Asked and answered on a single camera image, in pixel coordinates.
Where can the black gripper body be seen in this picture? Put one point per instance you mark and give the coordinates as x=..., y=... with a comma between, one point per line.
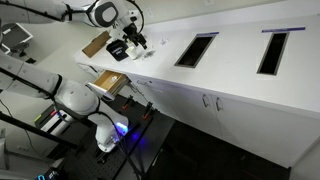
x=132, y=31

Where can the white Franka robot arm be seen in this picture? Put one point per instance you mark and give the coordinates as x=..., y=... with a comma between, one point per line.
x=76, y=96

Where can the white mug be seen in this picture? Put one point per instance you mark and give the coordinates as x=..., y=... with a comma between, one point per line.
x=131, y=53

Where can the black waste bin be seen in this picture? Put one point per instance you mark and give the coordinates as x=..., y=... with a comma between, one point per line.
x=117, y=50

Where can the stack of magazines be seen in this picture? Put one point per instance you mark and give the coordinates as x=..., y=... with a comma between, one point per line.
x=96, y=45

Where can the crumpled white paper ball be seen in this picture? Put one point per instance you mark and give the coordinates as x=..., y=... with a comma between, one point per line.
x=114, y=79

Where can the wooden drawer with white front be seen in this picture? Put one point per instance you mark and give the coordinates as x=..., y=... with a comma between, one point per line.
x=101, y=82

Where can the short blue tape strip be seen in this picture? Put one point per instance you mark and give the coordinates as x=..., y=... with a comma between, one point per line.
x=207, y=33

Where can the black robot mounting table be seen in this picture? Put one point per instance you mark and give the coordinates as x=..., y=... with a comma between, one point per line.
x=146, y=146

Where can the computer monitor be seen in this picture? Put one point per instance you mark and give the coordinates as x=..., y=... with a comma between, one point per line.
x=15, y=36

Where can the robot control box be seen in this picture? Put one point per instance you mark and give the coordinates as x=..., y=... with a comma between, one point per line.
x=50, y=121

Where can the black metal bar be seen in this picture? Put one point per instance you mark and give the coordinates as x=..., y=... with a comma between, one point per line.
x=33, y=130

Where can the long blue tape strip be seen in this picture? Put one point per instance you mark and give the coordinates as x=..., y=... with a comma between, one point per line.
x=283, y=29

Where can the black device with blue light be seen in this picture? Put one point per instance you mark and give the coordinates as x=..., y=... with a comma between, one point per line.
x=46, y=175

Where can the white wall outlet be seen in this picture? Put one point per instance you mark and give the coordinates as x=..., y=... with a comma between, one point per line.
x=148, y=12

